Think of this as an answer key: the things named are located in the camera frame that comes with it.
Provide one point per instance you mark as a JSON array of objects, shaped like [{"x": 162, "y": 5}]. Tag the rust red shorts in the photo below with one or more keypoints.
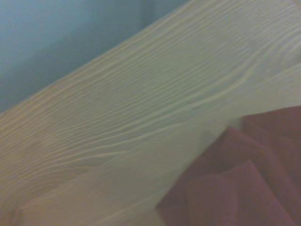
[{"x": 247, "y": 179}]

